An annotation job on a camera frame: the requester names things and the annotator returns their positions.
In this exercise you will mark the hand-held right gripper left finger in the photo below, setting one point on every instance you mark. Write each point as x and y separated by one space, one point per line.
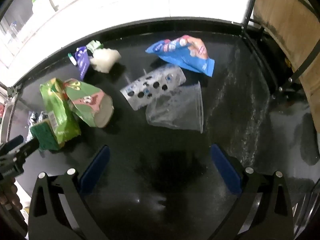
96 170

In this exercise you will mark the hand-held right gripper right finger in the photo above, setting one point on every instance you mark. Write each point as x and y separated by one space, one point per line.
225 170

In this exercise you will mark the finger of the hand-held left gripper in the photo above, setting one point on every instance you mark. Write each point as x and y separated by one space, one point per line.
12 141
30 146

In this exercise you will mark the green scrub sponge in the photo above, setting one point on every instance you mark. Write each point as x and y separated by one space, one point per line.
44 135

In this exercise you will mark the person's left hand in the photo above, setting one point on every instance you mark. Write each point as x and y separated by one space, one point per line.
11 195

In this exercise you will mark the silver foil wrapper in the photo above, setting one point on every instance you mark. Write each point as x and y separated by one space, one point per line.
35 118

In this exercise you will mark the green patrick snack bag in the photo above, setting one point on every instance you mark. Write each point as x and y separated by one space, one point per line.
92 102

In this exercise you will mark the clear plastic bag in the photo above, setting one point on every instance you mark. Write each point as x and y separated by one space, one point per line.
177 112

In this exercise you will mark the white marker pen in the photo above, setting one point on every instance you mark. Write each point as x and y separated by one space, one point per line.
72 58

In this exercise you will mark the purple packet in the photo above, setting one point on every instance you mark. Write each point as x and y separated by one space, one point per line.
83 61

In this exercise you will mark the clear perforated plastic packaging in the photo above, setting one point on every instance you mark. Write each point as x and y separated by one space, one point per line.
153 85

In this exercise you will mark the green and white wrapper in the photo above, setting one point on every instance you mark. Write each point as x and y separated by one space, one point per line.
93 45

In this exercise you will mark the blue snack bag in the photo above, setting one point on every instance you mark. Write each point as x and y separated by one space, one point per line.
185 53

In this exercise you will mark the white bottle with green cap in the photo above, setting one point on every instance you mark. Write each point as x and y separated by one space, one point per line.
42 5

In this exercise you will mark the wooden chair with black frame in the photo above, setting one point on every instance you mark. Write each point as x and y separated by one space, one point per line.
282 17

